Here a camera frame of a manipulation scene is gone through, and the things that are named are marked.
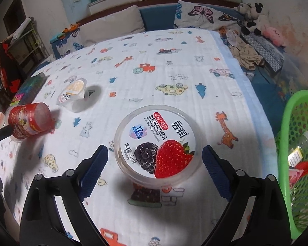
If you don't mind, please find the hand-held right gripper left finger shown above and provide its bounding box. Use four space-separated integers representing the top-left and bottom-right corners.
20 144 109 246

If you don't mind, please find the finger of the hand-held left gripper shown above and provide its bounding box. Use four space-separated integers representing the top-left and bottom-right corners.
0 124 16 146

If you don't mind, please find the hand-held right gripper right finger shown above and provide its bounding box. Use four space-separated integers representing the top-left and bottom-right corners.
201 145 291 246

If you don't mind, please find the red printed plastic cup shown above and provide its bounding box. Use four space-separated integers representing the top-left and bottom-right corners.
6 102 53 142

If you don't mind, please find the round berry yogurt tub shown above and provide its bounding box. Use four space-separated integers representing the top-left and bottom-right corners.
114 105 203 185

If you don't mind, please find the green plastic basket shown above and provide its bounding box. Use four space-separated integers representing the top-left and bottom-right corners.
275 90 308 241

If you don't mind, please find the clear bottle yellow label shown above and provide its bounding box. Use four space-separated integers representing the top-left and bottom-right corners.
287 131 308 168

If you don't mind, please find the red black cloth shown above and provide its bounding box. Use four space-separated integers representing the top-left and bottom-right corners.
0 40 23 94

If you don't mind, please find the small clear jelly cup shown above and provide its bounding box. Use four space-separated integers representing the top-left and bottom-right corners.
56 77 97 113

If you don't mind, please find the blue bed sheet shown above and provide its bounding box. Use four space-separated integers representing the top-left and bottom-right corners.
242 64 288 123

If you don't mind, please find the animal printed white blanket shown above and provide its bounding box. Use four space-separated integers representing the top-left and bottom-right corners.
0 28 280 246

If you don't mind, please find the white metal rack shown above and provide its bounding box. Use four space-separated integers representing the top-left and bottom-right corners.
9 18 40 64

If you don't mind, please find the teal toy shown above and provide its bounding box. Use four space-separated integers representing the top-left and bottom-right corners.
49 33 65 43

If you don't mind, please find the blue butterfly pillow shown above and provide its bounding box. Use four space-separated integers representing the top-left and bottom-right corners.
51 27 85 58

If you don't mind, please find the beige crumpled cloth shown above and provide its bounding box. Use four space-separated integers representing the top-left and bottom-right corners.
226 27 266 71

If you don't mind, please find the dark wooden door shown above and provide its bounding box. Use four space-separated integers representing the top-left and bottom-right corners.
2 0 25 35

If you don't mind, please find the grey striped cloth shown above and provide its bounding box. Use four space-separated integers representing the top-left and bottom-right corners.
244 33 285 72

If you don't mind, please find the orange plush toy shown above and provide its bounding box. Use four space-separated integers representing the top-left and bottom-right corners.
62 23 80 34

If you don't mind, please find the pink plush toy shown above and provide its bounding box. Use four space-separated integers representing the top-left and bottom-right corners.
262 26 289 48

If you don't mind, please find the beige pillow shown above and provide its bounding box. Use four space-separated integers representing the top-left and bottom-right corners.
79 5 147 45

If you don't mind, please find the brown wooden headboard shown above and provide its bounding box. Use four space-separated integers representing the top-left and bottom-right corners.
77 2 180 27

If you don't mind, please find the white butterfly pillow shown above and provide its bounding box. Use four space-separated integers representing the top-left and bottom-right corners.
173 0 243 32

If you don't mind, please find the black white plush toy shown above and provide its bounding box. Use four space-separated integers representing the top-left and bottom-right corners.
237 2 271 35

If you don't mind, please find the blue cushion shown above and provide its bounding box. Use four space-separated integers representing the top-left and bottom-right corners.
139 4 180 32

